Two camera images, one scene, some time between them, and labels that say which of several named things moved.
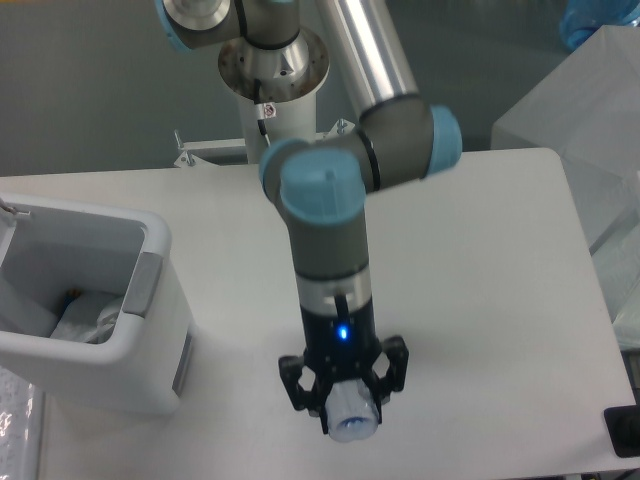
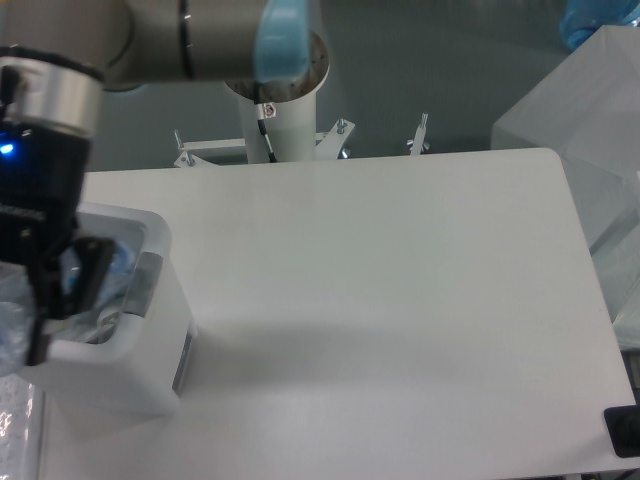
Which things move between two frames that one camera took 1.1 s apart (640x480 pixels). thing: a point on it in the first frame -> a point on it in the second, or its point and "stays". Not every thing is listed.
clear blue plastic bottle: (351, 410) -> (18, 303)
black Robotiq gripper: (340, 347) -> (42, 176)
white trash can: (92, 309) stays
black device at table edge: (623, 425) stays
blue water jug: (580, 20) stays
